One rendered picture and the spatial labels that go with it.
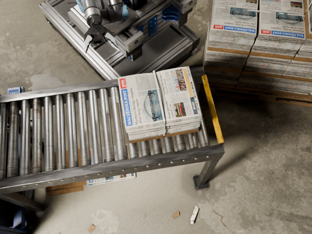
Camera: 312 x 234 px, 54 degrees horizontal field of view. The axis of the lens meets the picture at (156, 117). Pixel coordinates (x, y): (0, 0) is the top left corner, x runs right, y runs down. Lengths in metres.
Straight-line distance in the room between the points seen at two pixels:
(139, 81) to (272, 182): 1.44
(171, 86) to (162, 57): 1.09
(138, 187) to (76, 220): 0.51
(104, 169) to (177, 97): 0.53
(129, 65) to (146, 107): 1.16
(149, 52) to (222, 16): 0.81
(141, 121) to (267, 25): 1.09
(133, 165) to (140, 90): 0.39
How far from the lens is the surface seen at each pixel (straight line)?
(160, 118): 1.47
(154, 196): 2.40
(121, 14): 1.69
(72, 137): 1.74
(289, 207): 2.57
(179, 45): 2.70
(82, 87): 1.87
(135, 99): 1.51
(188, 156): 1.65
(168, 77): 1.57
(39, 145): 1.80
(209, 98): 1.77
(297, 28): 2.19
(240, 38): 2.10
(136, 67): 2.60
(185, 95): 1.52
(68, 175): 1.69
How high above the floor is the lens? 2.37
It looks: 66 degrees down
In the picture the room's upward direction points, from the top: 2 degrees counter-clockwise
